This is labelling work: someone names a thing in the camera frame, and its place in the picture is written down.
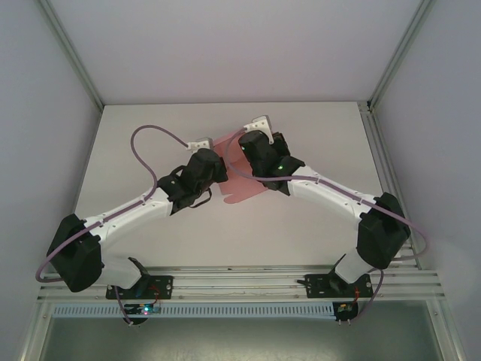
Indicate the small circuit board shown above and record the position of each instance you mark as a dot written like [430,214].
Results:
[345,309]

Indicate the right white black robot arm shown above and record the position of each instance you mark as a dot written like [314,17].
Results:
[330,195]

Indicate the aluminium mounting rail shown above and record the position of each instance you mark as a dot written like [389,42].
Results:
[240,282]

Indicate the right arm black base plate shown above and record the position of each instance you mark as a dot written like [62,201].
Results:
[317,286]

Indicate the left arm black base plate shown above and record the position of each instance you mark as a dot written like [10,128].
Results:
[163,287]

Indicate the pink paper box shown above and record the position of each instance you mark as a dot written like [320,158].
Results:
[240,190]

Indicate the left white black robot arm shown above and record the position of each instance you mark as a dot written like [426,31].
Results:
[127,214]

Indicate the aluminium frame post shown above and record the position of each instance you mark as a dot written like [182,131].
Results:
[398,56]
[71,56]

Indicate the aluminium side rail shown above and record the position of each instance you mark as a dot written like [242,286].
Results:
[383,161]

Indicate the circuit board with green light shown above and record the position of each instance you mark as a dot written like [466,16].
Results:
[144,309]

